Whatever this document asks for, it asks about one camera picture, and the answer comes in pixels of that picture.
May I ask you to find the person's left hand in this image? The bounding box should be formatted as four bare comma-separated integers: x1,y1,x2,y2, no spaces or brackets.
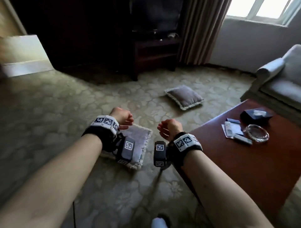
110,107,134,130

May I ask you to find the person's right hand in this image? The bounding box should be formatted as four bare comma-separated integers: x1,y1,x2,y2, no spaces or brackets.
157,119,184,142

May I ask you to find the person's right forearm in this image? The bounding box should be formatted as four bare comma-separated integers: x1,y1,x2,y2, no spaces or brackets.
183,149,275,228

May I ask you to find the person's left forearm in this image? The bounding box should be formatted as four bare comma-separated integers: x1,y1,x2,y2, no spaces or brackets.
0,133,103,228

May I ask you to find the black left wristband with markers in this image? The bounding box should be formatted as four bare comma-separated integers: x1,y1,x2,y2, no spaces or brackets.
82,115,121,153

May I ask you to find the black wristband with markers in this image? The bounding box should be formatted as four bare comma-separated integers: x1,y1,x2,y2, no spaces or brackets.
167,132,203,166
82,115,121,153

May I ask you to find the grey fringed cushion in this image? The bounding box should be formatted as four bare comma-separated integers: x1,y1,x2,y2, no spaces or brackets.
101,124,153,170
165,85,204,111

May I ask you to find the black right wristband with markers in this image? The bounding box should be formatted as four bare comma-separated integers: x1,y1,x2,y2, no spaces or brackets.
167,132,203,166

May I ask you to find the white printed card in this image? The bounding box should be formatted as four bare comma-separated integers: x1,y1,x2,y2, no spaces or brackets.
221,121,244,139

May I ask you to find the dark wooden television stand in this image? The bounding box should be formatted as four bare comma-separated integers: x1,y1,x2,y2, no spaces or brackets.
131,35,182,82

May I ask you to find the dark blue tissue box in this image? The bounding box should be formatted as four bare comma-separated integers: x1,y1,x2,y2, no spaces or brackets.
240,108,274,126

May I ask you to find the clear glass ashtray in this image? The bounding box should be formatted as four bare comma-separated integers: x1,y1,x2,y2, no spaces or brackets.
243,124,270,143

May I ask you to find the person's white sock foot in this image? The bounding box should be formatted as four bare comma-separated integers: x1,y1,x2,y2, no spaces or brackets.
150,213,172,228

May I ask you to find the brown striped curtain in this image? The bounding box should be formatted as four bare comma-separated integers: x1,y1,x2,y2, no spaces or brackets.
177,0,232,66

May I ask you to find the dark wooden wardrobe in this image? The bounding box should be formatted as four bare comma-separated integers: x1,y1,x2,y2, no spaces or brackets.
9,0,133,72

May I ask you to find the black television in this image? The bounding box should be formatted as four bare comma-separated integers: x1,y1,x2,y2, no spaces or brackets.
130,0,184,34

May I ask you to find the grey upholstered armchair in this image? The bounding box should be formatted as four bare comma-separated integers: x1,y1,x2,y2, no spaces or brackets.
240,44,301,119

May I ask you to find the white framed window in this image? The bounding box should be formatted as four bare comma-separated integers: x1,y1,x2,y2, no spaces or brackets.
225,0,301,26

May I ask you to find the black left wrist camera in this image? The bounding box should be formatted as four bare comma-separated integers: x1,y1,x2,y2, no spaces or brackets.
116,136,136,165

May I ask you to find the black camera cable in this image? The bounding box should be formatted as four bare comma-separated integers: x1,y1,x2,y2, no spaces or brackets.
150,166,166,212

